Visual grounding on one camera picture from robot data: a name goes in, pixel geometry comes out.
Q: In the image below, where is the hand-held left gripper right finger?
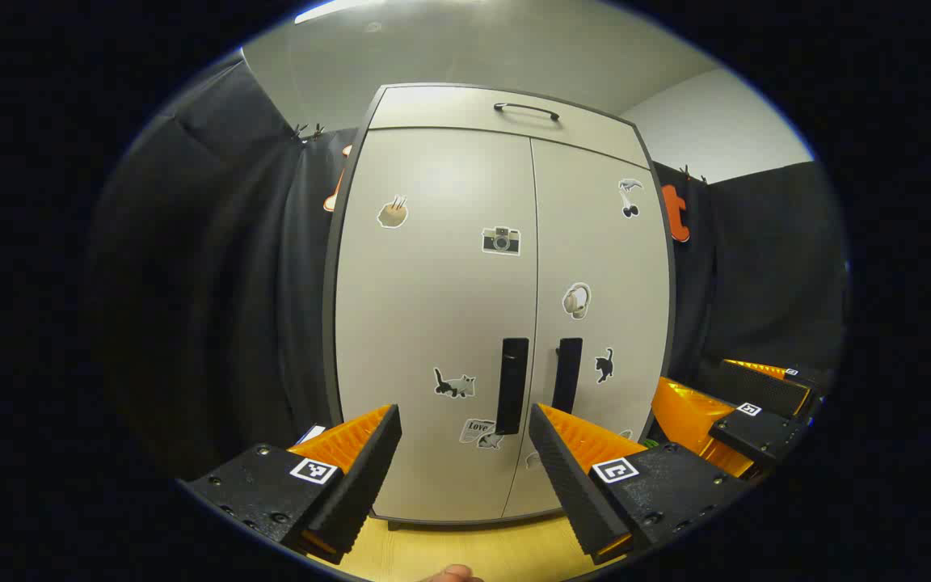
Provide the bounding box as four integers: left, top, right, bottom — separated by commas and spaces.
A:
529, 403, 757, 565

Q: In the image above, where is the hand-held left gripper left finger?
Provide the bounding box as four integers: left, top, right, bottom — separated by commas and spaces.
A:
179, 404, 403, 565

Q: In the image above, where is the grey cabinet door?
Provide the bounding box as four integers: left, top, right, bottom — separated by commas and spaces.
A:
502, 139, 672, 518
335, 128, 539, 522

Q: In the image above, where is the grey double-door shoe cabinet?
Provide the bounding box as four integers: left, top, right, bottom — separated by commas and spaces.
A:
322, 82, 676, 526

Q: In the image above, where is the grey cabinet drawer front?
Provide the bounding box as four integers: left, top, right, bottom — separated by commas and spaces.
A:
369, 85, 651, 169

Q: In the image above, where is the black backdrop cloth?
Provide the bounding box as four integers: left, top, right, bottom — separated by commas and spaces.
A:
90, 57, 848, 479

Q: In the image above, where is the black drawer handle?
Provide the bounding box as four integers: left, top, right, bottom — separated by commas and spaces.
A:
494, 102, 561, 122

